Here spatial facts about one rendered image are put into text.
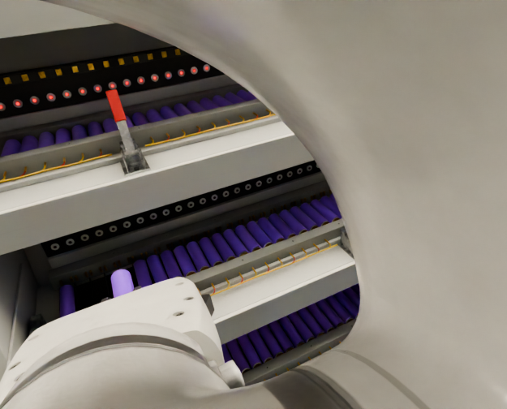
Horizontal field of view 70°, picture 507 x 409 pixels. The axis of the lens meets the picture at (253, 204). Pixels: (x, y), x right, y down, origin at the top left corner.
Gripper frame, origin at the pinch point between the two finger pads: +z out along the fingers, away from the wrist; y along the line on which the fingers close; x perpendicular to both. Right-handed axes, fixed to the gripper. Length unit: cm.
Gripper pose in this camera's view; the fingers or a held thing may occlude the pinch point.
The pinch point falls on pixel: (126, 316)
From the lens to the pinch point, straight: 31.3
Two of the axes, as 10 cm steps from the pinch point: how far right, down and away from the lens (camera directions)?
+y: -9.1, 2.9, -3.1
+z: -3.2, 0.2, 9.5
